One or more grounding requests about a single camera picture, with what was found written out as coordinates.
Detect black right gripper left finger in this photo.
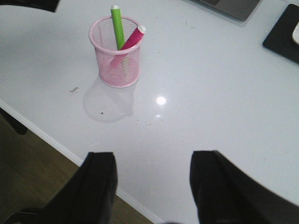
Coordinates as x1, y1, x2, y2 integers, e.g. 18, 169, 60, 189
5, 152, 118, 224

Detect grey open laptop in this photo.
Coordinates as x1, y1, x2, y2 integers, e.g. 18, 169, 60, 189
192, 0, 260, 22

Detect black mouse pad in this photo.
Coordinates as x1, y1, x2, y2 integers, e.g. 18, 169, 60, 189
263, 4, 299, 63

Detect white computer mouse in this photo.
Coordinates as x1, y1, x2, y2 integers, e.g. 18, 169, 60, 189
292, 22, 299, 45

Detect pink marker pen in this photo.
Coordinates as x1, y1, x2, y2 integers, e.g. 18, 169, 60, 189
109, 25, 146, 69

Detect green marker pen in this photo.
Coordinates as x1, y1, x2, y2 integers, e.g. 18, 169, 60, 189
110, 5, 129, 75

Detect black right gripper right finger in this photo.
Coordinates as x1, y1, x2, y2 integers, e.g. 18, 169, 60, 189
190, 151, 299, 224

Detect pink mesh pen holder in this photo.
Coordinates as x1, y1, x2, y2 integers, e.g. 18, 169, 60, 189
89, 16, 142, 88

